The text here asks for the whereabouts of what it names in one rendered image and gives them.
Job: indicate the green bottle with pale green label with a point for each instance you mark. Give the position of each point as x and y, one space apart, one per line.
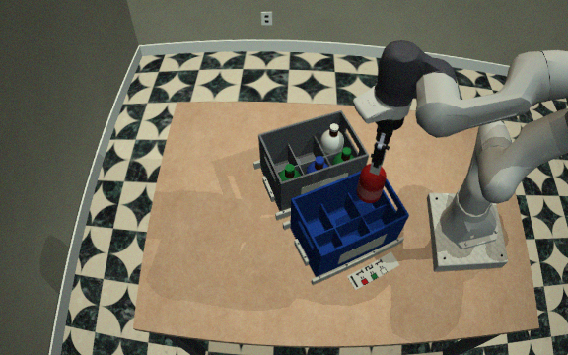
346 153
289 172

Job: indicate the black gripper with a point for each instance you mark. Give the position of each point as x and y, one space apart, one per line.
384 130

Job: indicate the dark grey divided crate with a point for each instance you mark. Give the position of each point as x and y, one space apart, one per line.
297 144

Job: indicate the dark blue crate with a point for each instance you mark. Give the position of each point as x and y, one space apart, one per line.
341 216

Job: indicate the white paper pick list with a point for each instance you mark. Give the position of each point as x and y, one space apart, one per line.
373 271

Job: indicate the white bottle with grey label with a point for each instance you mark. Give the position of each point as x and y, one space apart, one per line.
332 140

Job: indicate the red bottle with pink label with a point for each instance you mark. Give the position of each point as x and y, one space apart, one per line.
370 186

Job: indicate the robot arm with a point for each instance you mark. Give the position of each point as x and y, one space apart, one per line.
406 73

